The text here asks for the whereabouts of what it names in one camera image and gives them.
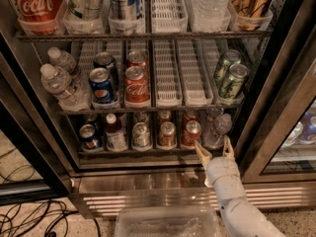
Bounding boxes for red Coca-Cola can middle front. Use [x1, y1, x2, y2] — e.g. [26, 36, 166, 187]
[124, 66, 150, 108]

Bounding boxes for dark Pepsi can middle rear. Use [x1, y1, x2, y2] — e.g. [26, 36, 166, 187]
[93, 51, 119, 91]

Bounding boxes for golden tea bottle top shelf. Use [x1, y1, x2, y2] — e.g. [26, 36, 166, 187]
[228, 0, 273, 32]

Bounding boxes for red Coca-Cola can middle rear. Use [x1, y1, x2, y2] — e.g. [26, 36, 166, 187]
[126, 50, 148, 70]

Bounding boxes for clear plastic bin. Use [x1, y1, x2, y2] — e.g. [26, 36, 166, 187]
[115, 205, 222, 237]

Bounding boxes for clear water bottle bottom shelf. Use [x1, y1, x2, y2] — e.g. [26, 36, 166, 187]
[204, 114, 232, 149]

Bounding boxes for rear water bottle bottom shelf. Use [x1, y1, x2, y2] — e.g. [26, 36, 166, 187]
[205, 108, 224, 124]

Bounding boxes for green white can bottom rear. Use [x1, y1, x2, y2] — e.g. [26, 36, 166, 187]
[133, 111, 149, 125]

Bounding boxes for blue Pepsi can bottom front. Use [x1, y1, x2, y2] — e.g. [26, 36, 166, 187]
[79, 124, 103, 152]

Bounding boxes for blue pepsi can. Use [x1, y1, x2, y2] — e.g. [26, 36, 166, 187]
[89, 67, 118, 104]
[84, 114, 103, 131]
[79, 124, 103, 152]

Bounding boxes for red coca-cola can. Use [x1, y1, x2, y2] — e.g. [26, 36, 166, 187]
[182, 110, 199, 124]
[124, 66, 150, 108]
[126, 50, 148, 70]
[182, 120, 201, 147]

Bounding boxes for clear water bottle top shelf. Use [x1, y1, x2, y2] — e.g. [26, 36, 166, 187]
[192, 0, 230, 33]

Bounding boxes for glass fridge door left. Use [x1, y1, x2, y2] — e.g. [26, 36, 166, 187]
[0, 75, 70, 205]

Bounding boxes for white empty shelf tray right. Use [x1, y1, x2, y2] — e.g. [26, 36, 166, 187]
[176, 39, 213, 107]

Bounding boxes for front water bottle middle shelf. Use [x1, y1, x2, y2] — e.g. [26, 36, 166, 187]
[40, 63, 90, 112]

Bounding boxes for large Coca-Cola bottle top shelf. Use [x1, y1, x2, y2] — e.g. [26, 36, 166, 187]
[15, 0, 64, 35]

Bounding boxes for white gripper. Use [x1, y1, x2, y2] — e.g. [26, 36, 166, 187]
[195, 135, 246, 203]

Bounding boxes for rear water bottle middle shelf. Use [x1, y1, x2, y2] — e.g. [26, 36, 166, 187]
[47, 46, 82, 80]

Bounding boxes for clear water bottle shelf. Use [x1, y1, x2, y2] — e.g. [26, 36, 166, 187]
[204, 114, 232, 149]
[192, 0, 230, 33]

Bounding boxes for orange soda can bottom rear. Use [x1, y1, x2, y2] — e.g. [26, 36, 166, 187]
[157, 111, 172, 125]

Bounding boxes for glass fridge door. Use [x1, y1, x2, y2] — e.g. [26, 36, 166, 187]
[235, 0, 316, 184]
[0, 75, 70, 205]

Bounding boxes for white empty top shelf tray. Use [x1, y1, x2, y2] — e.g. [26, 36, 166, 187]
[150, 0, 189, 34]

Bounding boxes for white can behind right door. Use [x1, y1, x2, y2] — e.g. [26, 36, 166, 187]
[282, 121, 303, 147]

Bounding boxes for white empty shelf tray left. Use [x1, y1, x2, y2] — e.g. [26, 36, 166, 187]
[152, 39, 183, 108]

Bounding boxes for white empty shelf tray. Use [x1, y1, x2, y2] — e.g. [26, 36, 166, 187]
[150, 0, 189, 34]
[152, 39, 183, 108]
[176, 39, 213, 107]

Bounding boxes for blue Pepsi can bottom rear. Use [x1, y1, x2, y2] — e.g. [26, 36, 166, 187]
[84, 114, 103, 131]

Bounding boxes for red Coca-Cola can bottom front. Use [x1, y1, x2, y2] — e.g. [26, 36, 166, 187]
[182, 120, 201, 147]

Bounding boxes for silver blue can top shelf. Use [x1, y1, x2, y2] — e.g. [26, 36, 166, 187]
[110, 0, 141, 21]

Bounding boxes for brown tea bottle white cap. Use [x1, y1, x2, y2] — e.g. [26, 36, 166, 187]
[106, 114, 127, 152]

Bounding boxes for green can middle front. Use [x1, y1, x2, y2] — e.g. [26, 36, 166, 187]
[219, 64, 249, 99]

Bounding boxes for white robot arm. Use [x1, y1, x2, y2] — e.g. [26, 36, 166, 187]
[195, 135, 286, 237]

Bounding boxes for blue Pepsi can middle front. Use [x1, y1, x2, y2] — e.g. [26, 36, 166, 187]
[89, 67, 118, 104]

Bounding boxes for green white can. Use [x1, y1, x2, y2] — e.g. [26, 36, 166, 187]
[133, 111, 149, 125]
[132, 122, 151, 150]

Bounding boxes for glass fridge door right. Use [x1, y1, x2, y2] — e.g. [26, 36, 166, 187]
[235, 0, 316, 184]

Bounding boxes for blue can behind right door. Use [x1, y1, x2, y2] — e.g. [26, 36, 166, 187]
[299, 112, 316, 144]

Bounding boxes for orange soda can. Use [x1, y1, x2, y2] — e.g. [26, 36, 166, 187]
[158, 121, 177, 149]
[157, 111, 172, 125]

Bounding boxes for red Coca-Cola can bottom rear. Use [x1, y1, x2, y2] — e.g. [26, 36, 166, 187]
[182, 110, 199, 124]

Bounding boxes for orange soda can bottom front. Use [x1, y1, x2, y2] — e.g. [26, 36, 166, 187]
[158, 121, 177, 149]

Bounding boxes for green can middle rear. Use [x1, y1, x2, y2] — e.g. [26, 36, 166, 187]
[213, 49, 242, 87]

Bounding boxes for green white can bottom front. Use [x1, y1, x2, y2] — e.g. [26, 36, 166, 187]
[132, 122, 151, 150]

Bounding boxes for black cables on floor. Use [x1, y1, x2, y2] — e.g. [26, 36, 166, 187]
[0, 145, 102, 237]

